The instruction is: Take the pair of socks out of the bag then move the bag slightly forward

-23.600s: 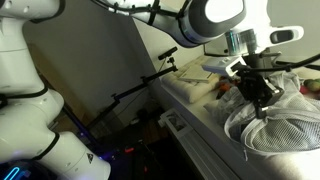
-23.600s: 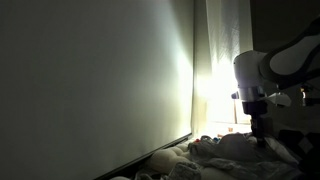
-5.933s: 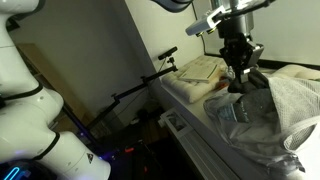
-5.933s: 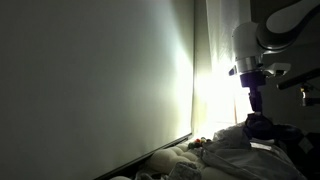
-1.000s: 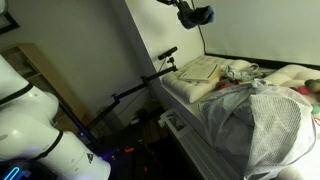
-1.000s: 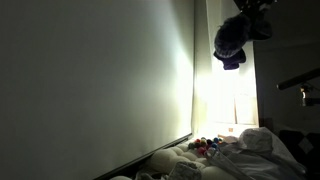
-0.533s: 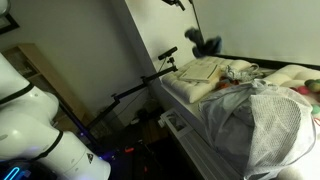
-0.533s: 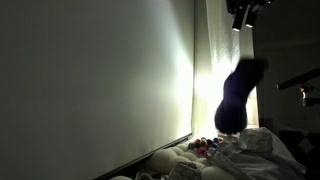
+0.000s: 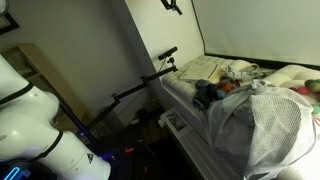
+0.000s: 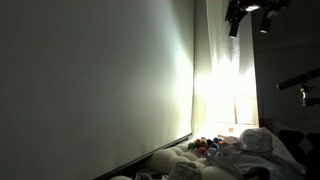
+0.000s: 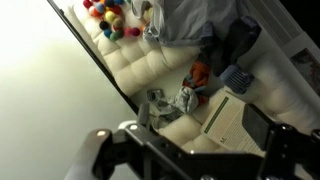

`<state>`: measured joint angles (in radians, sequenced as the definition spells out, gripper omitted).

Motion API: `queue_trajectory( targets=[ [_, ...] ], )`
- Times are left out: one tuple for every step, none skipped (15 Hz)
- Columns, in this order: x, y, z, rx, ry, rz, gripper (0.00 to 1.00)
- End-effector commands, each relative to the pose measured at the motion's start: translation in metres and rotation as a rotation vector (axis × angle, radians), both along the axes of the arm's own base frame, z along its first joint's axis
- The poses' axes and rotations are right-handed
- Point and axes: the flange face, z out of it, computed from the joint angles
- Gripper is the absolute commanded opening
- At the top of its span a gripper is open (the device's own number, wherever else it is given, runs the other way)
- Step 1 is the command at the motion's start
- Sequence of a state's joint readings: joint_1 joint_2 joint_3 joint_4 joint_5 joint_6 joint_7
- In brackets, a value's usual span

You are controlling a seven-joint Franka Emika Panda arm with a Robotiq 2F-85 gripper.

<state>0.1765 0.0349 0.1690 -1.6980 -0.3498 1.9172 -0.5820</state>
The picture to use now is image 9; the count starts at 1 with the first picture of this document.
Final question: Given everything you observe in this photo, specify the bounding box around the pink felt ball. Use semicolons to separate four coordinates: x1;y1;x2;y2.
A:
297;85;310;96

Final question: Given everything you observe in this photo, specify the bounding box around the wooden shelf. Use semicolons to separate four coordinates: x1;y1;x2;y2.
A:
1;42;88;133

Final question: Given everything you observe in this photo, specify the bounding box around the dark blue pair of socks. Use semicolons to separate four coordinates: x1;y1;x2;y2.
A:
192;78;229;111

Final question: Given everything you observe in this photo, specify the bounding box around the white mesh laundry bag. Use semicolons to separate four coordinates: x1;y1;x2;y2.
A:
205;79;318;180

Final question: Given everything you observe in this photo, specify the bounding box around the black articulated camera stand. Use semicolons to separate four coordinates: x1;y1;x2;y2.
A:
84;56;179;134

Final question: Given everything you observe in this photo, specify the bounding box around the black stereo camera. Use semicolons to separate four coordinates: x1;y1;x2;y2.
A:
157;46;179;61

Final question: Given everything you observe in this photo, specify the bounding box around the white tufted cushion mat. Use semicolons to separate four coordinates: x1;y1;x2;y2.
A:
161;54;320;180

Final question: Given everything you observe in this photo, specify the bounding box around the white screen with black border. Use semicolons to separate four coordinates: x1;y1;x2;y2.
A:
191;0;320;71

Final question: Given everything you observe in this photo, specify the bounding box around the gray white knitted cloth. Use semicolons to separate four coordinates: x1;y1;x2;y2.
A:
223;63;262;83

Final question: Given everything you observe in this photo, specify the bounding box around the black robot base blue light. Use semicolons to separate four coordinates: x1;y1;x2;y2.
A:
0;159;59;180

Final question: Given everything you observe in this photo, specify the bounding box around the orange and dark fabric item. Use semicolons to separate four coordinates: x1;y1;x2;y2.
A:
218;77;242;96

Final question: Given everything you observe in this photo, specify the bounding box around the white perforated bed rail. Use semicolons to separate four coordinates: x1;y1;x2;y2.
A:
159;83;248;180

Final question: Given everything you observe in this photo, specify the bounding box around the green felt ball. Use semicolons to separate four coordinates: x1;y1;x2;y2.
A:
307;81;320;94

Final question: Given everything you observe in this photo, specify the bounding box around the white framed box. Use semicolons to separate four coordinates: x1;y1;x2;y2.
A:
157;108;195;138

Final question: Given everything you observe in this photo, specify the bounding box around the black framed wall picture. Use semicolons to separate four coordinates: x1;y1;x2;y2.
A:
0;12;20;35

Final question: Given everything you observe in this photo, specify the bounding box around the white book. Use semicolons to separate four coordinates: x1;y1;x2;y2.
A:
178;63;221;84

